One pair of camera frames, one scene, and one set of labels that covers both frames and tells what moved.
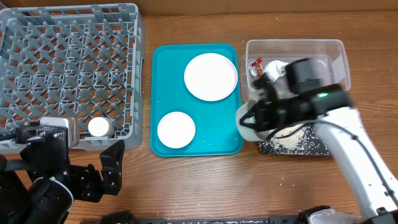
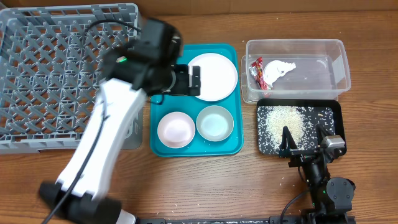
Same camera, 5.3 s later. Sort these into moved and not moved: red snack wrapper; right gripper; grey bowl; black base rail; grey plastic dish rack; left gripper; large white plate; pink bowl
Moved: left gripper; right gripper; grey bowl
Not moved: grey plastic dish rack; black base rail; red snack wrapper; pink bowl; large white plate
